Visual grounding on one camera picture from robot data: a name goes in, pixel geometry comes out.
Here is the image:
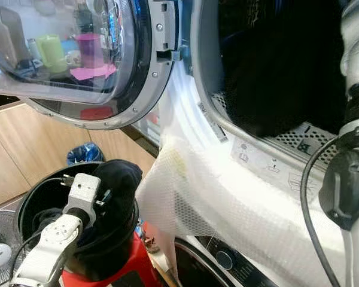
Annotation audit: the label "black garment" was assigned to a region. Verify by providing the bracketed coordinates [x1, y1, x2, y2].
[33, 159, 144, 283]

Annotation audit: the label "white front-load washing machine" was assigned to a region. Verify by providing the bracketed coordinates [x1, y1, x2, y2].
[147, 0, 359, 240]

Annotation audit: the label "black clothes in drum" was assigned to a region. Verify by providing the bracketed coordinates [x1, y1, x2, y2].
[218, 0, 351, 139]

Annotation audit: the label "bin with blue bag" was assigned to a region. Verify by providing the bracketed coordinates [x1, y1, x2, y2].
[66, 142, 105, 167]

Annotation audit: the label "red plastic stool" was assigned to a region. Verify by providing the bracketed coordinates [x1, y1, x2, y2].
[60, 230, 157, 287]

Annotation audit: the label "black round laundry bucket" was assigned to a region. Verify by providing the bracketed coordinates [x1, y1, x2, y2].
[17, 161, 144, 282]

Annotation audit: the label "light wood cabinet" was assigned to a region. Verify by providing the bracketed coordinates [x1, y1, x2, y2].
[0, 100, 160, 209]

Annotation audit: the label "white floor fan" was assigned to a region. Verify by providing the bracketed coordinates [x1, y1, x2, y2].
[0, 209, 25, 287]

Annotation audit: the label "white mesh laundry bag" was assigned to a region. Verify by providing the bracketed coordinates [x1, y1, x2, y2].
[136, 141, 354, 287]

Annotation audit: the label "white barcode sticker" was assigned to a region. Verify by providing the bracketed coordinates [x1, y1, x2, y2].
[197, 102, 229, 144]

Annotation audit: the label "machine with black control panel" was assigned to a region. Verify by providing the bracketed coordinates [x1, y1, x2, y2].
[171, 235, 282, 287]

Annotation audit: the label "round glass washer door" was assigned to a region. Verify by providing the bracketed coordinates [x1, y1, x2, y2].
[0, 0, 182, 131]

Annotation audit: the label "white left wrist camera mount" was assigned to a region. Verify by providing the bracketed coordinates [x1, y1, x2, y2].
[63, 173, 104, 216]

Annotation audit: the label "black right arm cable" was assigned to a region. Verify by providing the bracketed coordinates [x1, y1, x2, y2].
[300, 136, 343, 287]

